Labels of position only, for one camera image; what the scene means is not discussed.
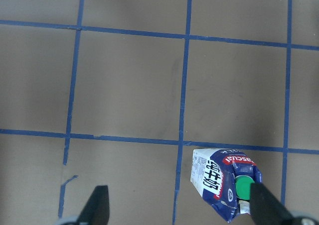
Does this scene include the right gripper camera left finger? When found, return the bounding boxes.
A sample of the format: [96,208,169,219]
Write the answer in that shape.
[76,185,110,225]

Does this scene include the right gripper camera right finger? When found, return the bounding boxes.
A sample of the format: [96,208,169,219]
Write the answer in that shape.
[250,183,299,225]

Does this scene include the blue white milk carton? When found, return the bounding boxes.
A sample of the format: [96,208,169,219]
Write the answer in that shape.
[190,148,263,223]

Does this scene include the brown paper table cover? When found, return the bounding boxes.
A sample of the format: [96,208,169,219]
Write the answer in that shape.
[0,0,319,225]

